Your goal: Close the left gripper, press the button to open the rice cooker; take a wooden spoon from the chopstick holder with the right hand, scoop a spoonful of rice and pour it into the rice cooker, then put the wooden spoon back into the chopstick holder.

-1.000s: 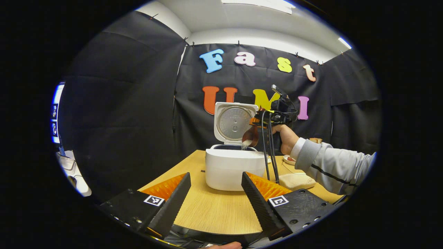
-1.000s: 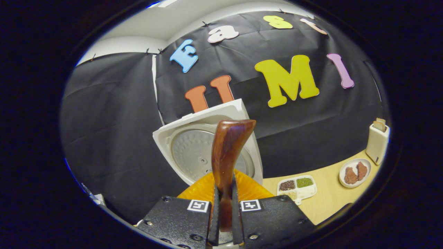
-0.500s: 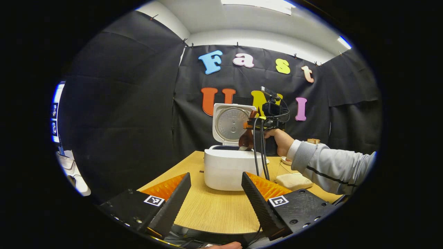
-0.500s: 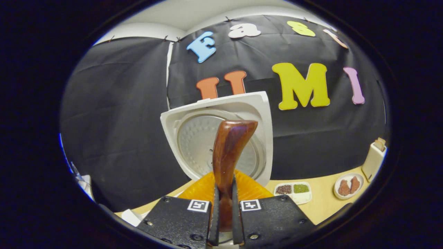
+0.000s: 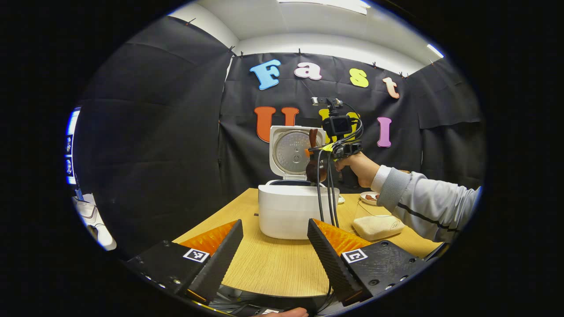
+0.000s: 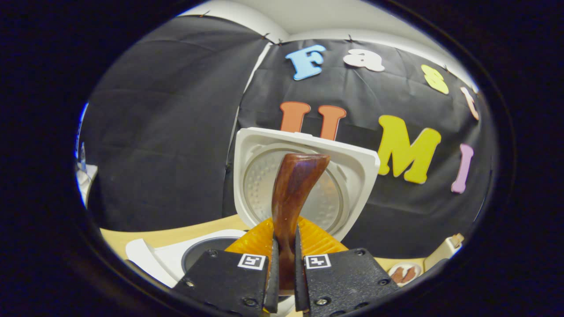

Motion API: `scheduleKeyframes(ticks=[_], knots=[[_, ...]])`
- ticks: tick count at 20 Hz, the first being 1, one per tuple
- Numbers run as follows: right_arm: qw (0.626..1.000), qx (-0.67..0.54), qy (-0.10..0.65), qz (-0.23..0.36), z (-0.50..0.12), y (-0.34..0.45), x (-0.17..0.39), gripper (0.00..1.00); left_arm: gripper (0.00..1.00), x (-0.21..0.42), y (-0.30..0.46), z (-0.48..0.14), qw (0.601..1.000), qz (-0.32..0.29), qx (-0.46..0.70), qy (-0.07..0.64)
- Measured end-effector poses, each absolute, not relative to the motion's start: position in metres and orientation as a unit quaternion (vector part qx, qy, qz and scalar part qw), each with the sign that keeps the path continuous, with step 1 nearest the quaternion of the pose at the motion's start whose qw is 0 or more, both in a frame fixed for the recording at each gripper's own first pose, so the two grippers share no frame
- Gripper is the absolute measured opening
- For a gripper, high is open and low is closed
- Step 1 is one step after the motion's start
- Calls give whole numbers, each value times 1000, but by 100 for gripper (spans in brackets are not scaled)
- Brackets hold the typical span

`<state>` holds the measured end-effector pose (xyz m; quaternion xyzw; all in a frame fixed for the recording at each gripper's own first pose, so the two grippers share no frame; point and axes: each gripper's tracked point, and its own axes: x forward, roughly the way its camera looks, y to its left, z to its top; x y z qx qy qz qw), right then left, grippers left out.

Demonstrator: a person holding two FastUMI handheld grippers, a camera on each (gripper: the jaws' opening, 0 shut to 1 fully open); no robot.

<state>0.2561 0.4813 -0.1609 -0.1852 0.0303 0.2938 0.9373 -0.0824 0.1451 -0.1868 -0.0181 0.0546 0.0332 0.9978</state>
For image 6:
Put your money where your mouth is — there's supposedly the white rice cooker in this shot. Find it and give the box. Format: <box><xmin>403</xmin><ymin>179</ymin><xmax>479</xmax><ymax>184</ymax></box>
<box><xmin>126</xmin><ymin>127</ymin><xmax>380</xmax><ymax>317</ymax></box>

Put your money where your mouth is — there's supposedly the white toaster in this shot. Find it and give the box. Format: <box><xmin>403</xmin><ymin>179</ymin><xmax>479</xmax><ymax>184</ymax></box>
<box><xmin>424</xmin><ymin>233</ymin><xmax>464</xmax><ymax>270</ymax></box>

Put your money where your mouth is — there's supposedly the brown wooden spoon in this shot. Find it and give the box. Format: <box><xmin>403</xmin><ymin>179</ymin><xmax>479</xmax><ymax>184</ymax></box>
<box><xmin>271</xmin><ymin>153</ymin><xmax>331</xmax><ymax>295</ymax></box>

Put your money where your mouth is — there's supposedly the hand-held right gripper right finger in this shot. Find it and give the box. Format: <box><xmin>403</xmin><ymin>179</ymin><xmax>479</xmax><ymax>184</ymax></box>
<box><xmin>293</xmin><ymin>216</ymin><xmax>401</xmax><ymax>317</ymax></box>

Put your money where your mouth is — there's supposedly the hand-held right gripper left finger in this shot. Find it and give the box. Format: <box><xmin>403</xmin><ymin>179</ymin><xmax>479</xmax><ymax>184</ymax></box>
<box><xmin>172</xmin><ymin>217</ymin><xmax>280</xmax><ymax>317</ymax></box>

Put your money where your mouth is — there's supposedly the black backdrop cloth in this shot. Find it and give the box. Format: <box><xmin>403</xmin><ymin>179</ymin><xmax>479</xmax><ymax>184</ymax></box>
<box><xmin>79</xmin><ymin>15</ymin><xmax>496</xmax><ymax>260</ymax></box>

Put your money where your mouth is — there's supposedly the white oval plate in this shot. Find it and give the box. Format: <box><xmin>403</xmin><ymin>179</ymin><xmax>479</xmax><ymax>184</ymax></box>
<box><xmin>388</xmin><ymin>263</ymin><xmax>422</xmax><ymax>288</ymax></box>

